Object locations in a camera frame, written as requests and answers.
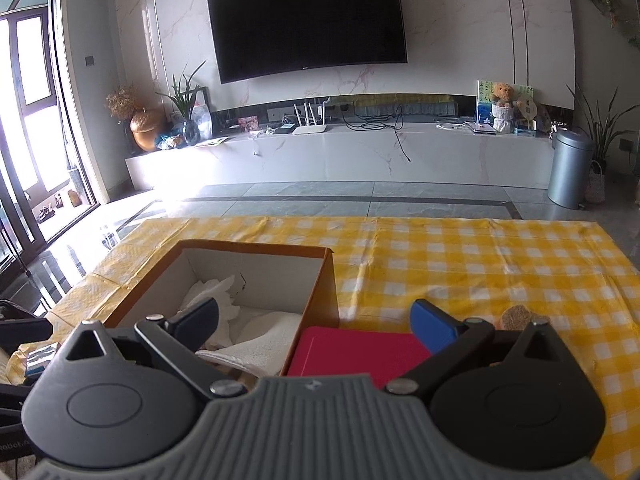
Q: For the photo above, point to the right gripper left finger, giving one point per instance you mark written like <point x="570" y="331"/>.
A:
<point x="194" y="325"/>

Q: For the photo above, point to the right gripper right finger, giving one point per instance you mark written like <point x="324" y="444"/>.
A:
<point x="434" y="328"/>

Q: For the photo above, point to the white paper towel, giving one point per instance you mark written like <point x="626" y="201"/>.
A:
<point x="262" y="347"/>

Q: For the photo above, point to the brown bear-shaped sponge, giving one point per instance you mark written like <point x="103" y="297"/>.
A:
<point x="518" y="317"/>

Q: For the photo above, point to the white plastic bag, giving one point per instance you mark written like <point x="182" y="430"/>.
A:
<point x="228" y="311"/>

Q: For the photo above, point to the small blue white carton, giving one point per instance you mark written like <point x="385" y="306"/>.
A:
<point x="37" y="361"/>

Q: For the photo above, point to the red box lid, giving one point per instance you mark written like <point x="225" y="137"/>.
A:
<point x="324" y="351"/>

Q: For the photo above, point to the orange cardboard box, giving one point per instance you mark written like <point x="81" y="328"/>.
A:
<point x="266" y="296"/>

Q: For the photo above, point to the yellow checkered cloth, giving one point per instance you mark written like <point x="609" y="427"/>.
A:
<point x="571" y="272"/>

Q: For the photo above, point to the white marble tv console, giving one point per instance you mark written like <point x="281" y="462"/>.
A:
<point x="414" y="153"/>

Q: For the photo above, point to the copper gourd ornament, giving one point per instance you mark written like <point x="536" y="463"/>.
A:
<point x="145" y="126"/>

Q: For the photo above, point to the woven pink basket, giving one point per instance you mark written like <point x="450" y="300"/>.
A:
<point x="595" y="190"/>

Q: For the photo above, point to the white wifi router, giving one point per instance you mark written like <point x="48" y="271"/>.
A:
<point x="308" y="121"/>

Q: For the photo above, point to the silver trash can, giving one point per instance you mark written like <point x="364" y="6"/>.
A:
<point x="570" y="168"/>

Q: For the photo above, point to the small teddy bear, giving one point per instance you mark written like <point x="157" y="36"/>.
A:
<point x="502" y="107"/>

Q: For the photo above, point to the potted plant in glass vase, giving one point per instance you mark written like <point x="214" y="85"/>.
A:
<point x="183" y="93"/>

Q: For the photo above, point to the dried flower bouquet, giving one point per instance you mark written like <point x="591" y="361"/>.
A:
<point x="123" y="103"/>

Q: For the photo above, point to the round hand fan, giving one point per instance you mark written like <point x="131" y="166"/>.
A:
<point x="527" y="112"/>

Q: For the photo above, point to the tall green potted plant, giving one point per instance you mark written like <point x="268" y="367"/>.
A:
<point x="599" y="123"/>

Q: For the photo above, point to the black curved television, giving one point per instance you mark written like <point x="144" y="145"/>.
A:
<point x="255" y="38"/>

